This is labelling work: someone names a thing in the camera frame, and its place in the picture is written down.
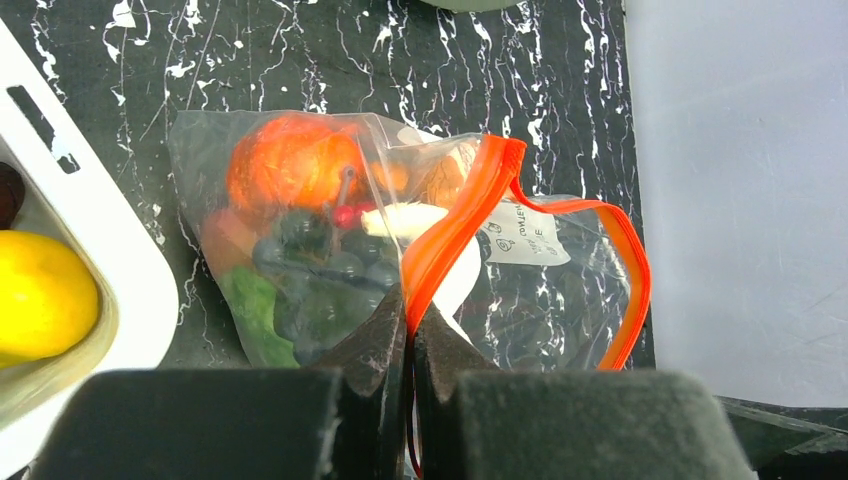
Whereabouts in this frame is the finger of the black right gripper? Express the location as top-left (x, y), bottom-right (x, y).
top-left (720, 397), bottom-right (847, 479)

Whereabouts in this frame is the small yellow toy fruit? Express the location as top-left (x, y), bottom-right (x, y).
top-left (1, 230), bottom-right (100, 368)

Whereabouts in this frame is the black toy grape bunch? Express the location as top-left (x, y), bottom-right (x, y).
top-left (252, 209), bottom-right (399, 291)

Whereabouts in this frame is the white plastic food bin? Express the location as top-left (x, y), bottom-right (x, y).
top-left (1, 27), bottom-right (178, 478)

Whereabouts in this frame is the white toy mushroom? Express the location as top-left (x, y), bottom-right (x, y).
top-left (360, 202), bottom-right (482, 323)

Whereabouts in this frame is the toy peach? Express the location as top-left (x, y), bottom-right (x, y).
top-left (200, 208), bottom-right (258, 277)

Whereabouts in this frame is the clear zip bag orange zipper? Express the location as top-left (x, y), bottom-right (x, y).
top-left (167, 110), bottom-right (651, 372)

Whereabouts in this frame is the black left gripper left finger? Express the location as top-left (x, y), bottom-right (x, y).
top-left (29, 288), bottom-right (406, 479)

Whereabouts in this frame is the dark red toy plum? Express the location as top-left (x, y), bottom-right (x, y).
top-left (0, 162), bottom-right (26, 230)

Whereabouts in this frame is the orange toy roast chicken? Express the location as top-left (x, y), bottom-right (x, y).
top-left (367, 146), bottom-right (478, 209)

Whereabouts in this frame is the green toy lettuce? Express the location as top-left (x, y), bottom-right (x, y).
top-left (217, 266), bottom-right (385, 368)

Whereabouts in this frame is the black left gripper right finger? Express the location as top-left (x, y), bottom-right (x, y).
top-left (413, 308), bottom-right (753, 479)

